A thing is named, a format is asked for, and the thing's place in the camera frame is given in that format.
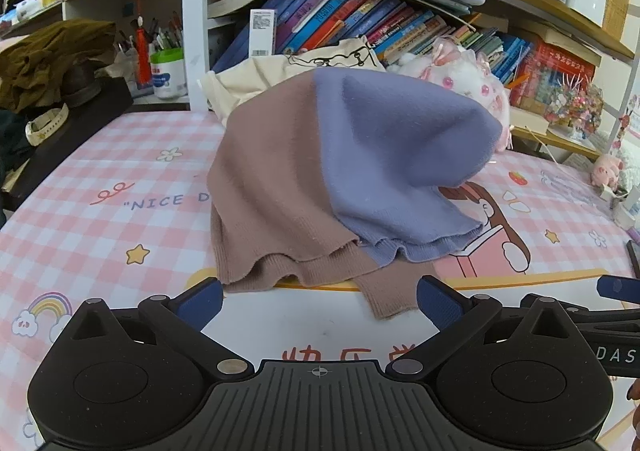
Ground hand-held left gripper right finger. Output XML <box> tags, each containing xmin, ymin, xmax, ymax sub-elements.
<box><xmin>385</xmin><ymin>275</ymin><xmax>573</xmax><ymax>382</ymax></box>

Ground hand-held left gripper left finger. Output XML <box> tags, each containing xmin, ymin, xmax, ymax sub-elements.
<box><xmin>67</xmin><ymin>277</ymin><xmax>253</xmax><ymax>382</ymax></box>

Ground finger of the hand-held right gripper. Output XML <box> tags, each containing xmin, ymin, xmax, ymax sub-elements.
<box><xmin>596</xmin><ymin>275</ymin><xmax>640</xmax><ymax>305</ymax></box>
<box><xmin>564</xmin><ymin>307</ymin><xmax>640</xmax><ymax>332</ymax></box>

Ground brown and purple sweater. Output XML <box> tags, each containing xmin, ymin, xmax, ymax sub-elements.
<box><xmin>206</xmin><ymin>68</ymin><xmax>503</xmax><ymax>322</ymax></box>

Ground pink plush pig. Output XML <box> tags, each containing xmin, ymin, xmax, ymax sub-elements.
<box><xmin>591</xmin><ymin>153</ymin><xmax>626</xmax><ymax>189</ymax></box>

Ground pink checked desk mat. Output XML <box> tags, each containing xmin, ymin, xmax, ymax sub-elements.
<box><xmin>0</xmin><ymin>108</ymin><xmax>640</xmax><ymax>451</ymax></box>

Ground colourful bead ornament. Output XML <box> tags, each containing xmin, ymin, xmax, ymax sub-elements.
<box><xmin>542</xmin><ymin>73</ymin><xmax>606</xmax><ymax>142</ymax></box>

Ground thick flat book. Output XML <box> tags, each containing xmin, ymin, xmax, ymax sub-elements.
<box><xmin>509</xmin><ymin>106</ymin><xmax>551</xmax><ymax>136</ymax></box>

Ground cream cloth bag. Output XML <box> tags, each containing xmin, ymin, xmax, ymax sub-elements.
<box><xmin>199</xmin><ymin>35</ymin><xmax>387</xmax><ymax>126</ymax></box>

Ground red boxed book set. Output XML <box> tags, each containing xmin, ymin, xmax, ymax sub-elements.
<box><xmin>515</xmin><ymin>42</ymin><xmax>598</xmax><ymax>112</ymax></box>

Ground white plush rabbit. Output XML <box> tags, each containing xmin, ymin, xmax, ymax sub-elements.
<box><xmin>387</xmin><ymin>37</ymin><xmax>513</xmax><ymax>152</ymax></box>

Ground white pen can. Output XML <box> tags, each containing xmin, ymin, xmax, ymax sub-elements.
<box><xmin>150</xmin><ymin>48</ymin><xmax>188</xmax><ymax>99</ymax></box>

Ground cream wrist watch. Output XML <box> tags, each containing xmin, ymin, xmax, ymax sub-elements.
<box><xmin>25</xmin><ymin>102</ymin><xmax>70</xmax><ymax>146</ymax></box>

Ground red tassel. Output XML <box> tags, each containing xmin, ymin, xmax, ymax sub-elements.
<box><xmin>131</xmin><ymin>13</ymin><xmax>153</xmax><ymax>86</ymax></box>

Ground bunch of pens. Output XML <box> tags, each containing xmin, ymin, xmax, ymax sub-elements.
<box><xmin>114</xmin><ymin>13</ymin><xmax>185</xmax><ymax>54</ymax></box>

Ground white upright carton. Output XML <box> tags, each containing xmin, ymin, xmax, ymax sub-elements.
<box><xmin>248</xmin><ymin>8</ymin><xmax>277</xmax><ymax>58</ymax></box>

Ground olive green cloth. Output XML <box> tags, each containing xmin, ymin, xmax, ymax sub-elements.
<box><xmin>0</xmin><ymin>20</ymin><xmax>123</xmax><ymax>114</ymax></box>

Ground white shelving unit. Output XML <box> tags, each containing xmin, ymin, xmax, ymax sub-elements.
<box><xmin>0</xmin><ymin>0</ymin><xmax>221</xmax><ymax>112</ymax></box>

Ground row of books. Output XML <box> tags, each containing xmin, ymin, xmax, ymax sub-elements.
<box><xmin>210</xmin><ymin>0</ymin><xmax>533</xmax><ymax>86</ymax></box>

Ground cartoon wall sticker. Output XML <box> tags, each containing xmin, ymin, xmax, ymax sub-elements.
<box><xmin>607</xmin><ymin>96</ymin><xmax>640</xmax><ymax>156</ymax></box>

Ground white cable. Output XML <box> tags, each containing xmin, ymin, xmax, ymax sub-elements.
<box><xmin>520</xmin><ymin>126</ymin><xmax>561</xmax><ymax>164</ymax></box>

